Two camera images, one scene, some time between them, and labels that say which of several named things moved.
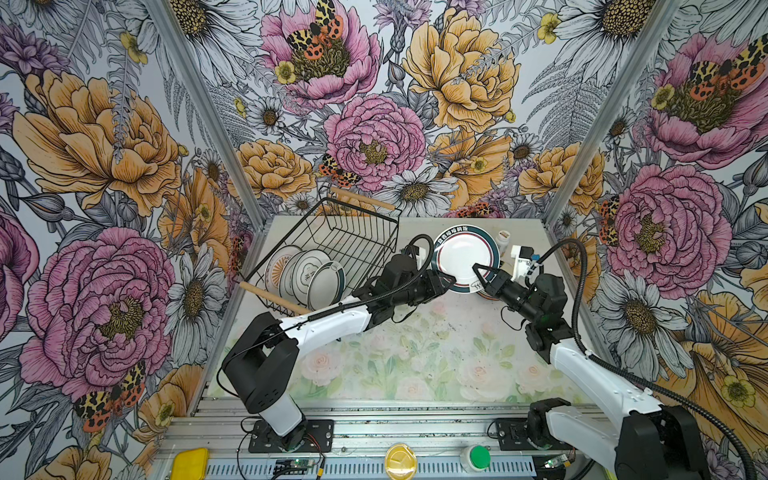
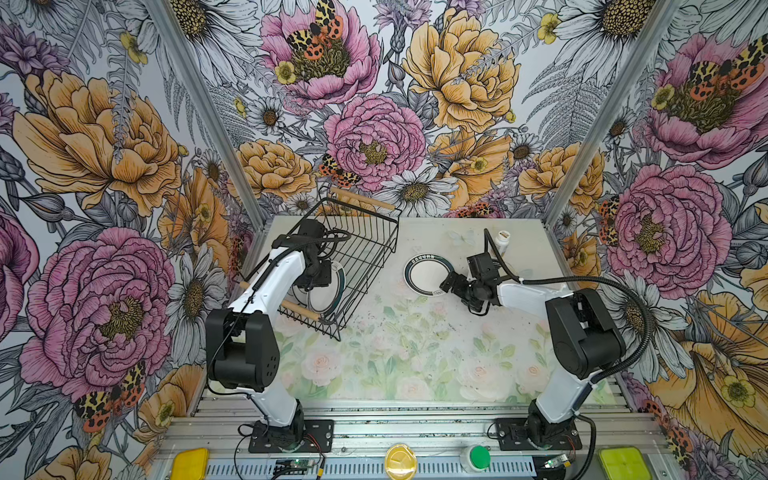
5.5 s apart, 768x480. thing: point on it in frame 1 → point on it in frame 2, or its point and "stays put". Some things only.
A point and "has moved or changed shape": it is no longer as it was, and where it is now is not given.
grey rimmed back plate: x=459 y=247 has moved or changed shape
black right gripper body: x=516 y=297 → x=467 y=291
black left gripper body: x=421 y=290 → x=317 y=274
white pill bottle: x=503 y=239 stays put
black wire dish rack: x=345 y=241 stays put
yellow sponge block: x=191 y=464 stays put
